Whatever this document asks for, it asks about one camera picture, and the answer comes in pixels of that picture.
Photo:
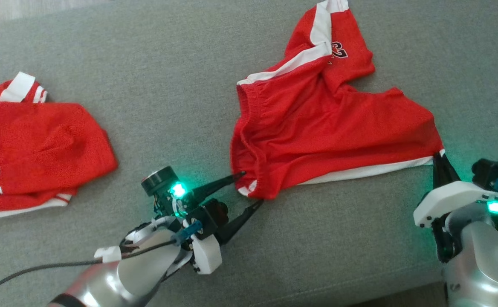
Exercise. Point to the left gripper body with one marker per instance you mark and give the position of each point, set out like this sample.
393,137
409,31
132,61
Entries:
206,256

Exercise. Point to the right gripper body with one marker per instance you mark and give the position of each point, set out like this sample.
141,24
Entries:
449,200

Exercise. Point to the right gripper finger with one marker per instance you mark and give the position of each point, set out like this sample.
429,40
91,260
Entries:
438,172
450,172

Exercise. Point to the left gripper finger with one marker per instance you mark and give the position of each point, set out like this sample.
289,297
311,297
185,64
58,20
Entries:
219,184
238,224

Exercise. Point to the red basketball shorts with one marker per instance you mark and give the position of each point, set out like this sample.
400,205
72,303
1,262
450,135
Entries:
317,128

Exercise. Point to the red basketball jersey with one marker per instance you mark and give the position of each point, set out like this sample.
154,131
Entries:
40,145

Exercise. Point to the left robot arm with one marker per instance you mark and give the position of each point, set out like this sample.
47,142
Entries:
125,277

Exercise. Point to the large grey sofa seat cushion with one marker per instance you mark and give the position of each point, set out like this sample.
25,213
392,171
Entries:
168,85

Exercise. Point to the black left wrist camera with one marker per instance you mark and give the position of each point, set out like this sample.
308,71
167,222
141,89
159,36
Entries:
208,215

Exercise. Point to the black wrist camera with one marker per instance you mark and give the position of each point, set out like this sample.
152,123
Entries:
208,215
492,170

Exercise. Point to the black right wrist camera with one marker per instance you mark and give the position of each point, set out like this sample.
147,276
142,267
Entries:
492,170

